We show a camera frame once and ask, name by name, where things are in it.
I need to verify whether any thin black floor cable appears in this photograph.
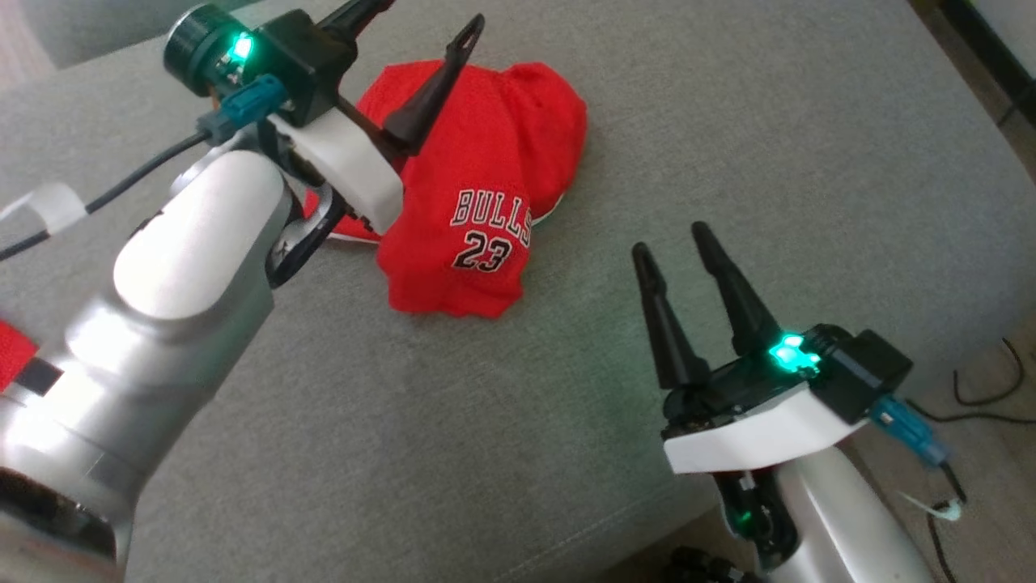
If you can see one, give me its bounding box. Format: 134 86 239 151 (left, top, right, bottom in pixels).
906 336 1036 426

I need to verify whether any white cable label tag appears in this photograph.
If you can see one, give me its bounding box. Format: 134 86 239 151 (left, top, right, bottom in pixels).
0 182 88 236

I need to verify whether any red Bulls basketball jersey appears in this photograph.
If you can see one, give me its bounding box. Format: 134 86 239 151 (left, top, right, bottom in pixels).
304 61 588 318

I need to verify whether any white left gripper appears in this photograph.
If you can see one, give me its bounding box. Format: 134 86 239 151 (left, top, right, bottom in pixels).
265 0 486 288

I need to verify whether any red fabric piece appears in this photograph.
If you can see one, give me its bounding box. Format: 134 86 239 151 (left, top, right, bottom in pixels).
0 320 39 391

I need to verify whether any dark furniture base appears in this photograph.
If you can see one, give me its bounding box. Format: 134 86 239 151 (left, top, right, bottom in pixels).
911 0 1036 130

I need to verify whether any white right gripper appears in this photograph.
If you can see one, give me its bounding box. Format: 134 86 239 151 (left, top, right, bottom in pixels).
631 221 851 474

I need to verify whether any white plug on floor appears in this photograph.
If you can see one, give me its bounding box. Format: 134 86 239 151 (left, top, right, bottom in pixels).
898 492 966 521

